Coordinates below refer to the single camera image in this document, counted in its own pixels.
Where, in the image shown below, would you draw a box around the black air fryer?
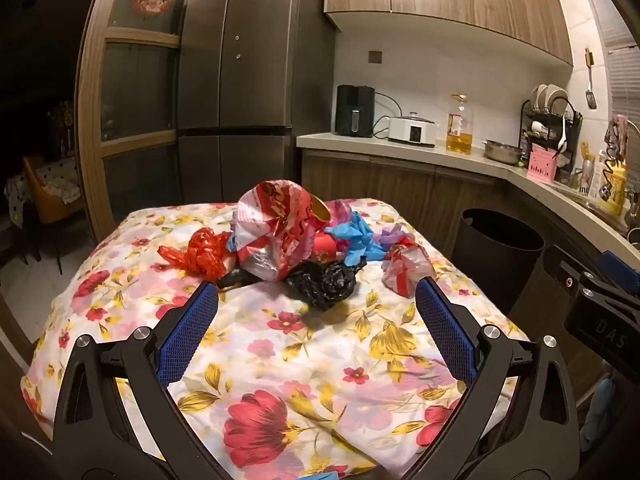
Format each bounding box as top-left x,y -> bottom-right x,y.
335,85 -> 377,138

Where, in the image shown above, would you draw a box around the yellow bottle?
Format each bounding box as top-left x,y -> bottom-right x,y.
597,157 -> 628,216

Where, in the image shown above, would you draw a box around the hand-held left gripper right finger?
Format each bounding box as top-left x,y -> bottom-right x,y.
400,276 -> 581,480

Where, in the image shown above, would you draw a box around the steel bowl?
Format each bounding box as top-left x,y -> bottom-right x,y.
482,140 -> 527,165

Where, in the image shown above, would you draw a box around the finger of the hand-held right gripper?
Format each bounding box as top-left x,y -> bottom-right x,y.
581,251 -> 640,311
542,245 -> 596,302

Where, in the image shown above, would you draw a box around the dark steel refrigerator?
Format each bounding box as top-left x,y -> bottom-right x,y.
175,0 -> 337,211

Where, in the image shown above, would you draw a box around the hanging metal spatula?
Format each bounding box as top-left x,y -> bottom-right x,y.
585,47 -> 597,110

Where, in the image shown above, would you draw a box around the black trash bin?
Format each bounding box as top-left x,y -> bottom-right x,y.
450,208 -> 546,318

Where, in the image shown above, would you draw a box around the dotted tablecloth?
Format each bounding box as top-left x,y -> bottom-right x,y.
4,160 -> 78,228

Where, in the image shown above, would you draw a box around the kitchen counter with wooden cabinets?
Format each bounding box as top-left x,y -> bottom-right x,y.
296,132 -> 640,401

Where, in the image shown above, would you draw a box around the white cloth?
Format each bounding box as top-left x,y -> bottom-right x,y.
42,177 -> 81,205

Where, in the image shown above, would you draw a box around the orange chair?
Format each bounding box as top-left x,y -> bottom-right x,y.
22,155 -> 83,266

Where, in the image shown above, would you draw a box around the dark brown plastic bag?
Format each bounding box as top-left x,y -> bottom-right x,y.
215,269 -> 253,292

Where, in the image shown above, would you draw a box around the large red white plastic bag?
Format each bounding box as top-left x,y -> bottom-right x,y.
235,178 -> 331,281

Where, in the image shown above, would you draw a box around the purple plastic bag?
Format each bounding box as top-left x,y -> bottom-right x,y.
372,225 -> 418,257

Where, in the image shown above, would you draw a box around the pink box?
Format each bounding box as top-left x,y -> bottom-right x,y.
527,149 -> 557,182

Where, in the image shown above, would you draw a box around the dried flower bouquet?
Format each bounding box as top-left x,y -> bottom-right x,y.
47,100 -> 76,161

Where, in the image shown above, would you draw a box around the small red white plastic bag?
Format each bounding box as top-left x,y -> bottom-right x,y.
382,242 -> 437,297

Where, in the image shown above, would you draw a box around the black plastic bag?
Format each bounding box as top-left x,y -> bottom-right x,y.
285,259 -> 368,308

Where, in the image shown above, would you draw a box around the window blinds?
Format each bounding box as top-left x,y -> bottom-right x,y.
577,0 -> 640,126

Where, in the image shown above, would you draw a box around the black dish rack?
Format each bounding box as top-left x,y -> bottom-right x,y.
520,83 -> 583,171

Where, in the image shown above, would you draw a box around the blue plastic bag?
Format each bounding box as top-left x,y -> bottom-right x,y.
325,210 -> 388,271

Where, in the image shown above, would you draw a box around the red cup with gold inside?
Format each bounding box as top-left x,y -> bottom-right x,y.
309,196 -> 351,261

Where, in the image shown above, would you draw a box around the wooden glass sliding door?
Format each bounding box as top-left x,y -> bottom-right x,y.
75,0 -> 221,241

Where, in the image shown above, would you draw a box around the white electric cooker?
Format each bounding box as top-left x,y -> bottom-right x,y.
387,112 -> 438,148

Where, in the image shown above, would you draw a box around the pink cloth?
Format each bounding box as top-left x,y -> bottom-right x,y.
605,115 -> 630,161

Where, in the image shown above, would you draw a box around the cooking oil bottle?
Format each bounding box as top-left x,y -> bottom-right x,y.
446,93 -> 473,155

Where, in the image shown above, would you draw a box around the person's right hand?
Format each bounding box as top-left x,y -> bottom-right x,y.
582,375 -> 618,453

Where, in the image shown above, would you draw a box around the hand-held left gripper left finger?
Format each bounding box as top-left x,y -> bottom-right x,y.
52,280 -> 236,480

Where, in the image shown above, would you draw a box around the floral printed blanket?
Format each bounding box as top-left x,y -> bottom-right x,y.
20,199 -> 531,480

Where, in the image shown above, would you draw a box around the white bottle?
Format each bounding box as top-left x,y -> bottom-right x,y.
589,160 -> 607,202

